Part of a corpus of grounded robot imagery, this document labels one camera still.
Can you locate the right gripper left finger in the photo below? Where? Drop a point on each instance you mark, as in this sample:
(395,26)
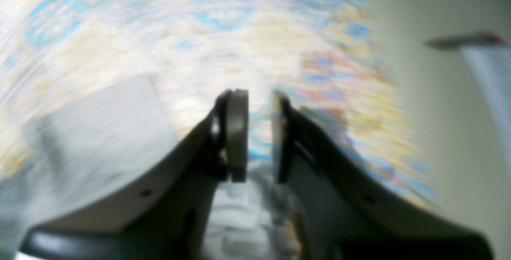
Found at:
(163,214)

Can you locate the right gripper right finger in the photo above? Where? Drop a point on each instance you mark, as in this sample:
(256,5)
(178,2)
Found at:
(346,214)

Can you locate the grey T-shirt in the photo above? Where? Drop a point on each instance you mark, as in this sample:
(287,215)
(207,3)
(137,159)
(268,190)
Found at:
(102,142)

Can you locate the patterned colourful tablecloth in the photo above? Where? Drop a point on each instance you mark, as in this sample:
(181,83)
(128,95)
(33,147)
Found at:
(325,54)

